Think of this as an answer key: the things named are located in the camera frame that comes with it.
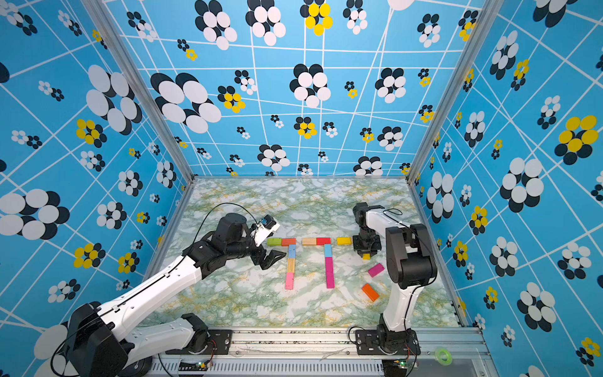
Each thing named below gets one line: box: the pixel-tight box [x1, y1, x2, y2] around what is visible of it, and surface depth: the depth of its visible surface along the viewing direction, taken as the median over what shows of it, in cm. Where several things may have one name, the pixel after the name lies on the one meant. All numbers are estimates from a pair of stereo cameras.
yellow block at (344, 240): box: [336, 237, 353, 246], surface depth 98 cm
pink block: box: [285, 271, 295, 290], surface depth 88 cm
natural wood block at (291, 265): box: [287, 257, 297, 273], surface depth 90 cm
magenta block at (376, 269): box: [367, 263, 385, 278], surface depth 91 cm
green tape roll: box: [434, 347, 454, 367], surface depth 72 cm
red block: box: [316, 237, 333, 246], surface depth 98 cm
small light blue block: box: [324, 244, 333, 257], surface depth 96 cm
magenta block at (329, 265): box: [324, 256, 334, 274], surface depth 91 cm
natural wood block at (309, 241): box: [302, 237, 318, 246], surface depth 98 cm
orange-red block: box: [281, 237, 297, 247], surface depth 98 cm
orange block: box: [361, 282, 380, 302], surface depth 86 cm
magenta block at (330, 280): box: [325, 271, 336, 290], surface depth 88 cm
